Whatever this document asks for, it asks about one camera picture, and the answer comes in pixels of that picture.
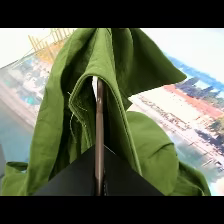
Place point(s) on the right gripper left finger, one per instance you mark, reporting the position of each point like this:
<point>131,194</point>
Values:
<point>73,178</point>

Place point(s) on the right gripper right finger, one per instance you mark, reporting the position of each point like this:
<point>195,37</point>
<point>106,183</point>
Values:
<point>128,181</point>

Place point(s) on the brown clothes hanger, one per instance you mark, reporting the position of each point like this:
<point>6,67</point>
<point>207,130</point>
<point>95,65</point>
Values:
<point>99,133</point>

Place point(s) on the green shirt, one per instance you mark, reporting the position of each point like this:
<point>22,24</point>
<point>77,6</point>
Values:
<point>146,66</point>

